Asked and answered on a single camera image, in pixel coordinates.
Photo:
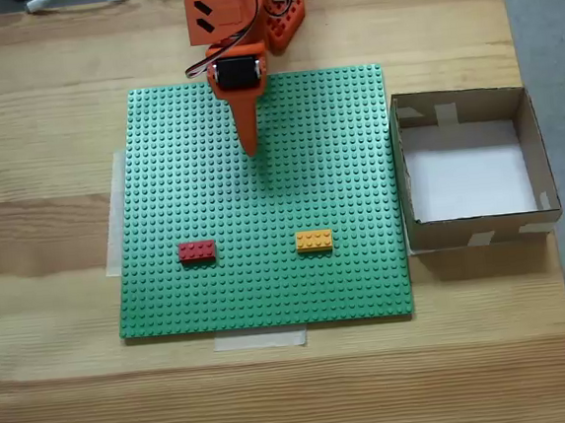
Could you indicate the open cardboard box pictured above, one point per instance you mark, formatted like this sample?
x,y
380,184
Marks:
x,y
463,236

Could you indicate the green lego baseplate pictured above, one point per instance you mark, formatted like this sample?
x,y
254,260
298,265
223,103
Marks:
x,y
309,179

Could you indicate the long masking tape strip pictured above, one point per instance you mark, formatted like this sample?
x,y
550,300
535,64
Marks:
x,y
113,226

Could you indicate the white plastic object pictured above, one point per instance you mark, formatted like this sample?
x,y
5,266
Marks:
x,y
36,4

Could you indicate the yellow lego block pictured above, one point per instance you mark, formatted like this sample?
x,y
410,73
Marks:
x,y
315,241

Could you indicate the red lego block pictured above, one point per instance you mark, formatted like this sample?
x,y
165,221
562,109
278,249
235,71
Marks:
x,y
197,251

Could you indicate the white paper box lining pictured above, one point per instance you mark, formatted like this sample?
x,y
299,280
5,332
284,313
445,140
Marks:
x,y
467,175

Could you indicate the short masking tape strip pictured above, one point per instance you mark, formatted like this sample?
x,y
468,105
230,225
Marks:
x,y
259,340

